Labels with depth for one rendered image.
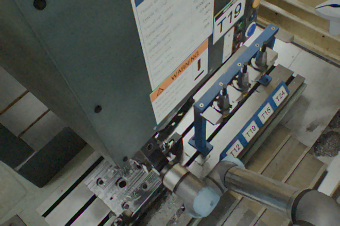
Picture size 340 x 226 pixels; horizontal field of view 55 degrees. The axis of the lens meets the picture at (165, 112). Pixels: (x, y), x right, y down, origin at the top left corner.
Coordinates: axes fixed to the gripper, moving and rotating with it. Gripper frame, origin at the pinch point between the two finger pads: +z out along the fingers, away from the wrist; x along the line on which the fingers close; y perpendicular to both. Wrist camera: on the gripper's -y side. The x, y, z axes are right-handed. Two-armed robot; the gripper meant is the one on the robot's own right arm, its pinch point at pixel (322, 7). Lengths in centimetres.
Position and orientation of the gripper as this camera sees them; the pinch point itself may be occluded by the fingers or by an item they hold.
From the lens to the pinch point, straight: 73.4
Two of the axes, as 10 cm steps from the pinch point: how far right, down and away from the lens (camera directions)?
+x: 2.0, -8.6, 4.7
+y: 1.0, 4.9, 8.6
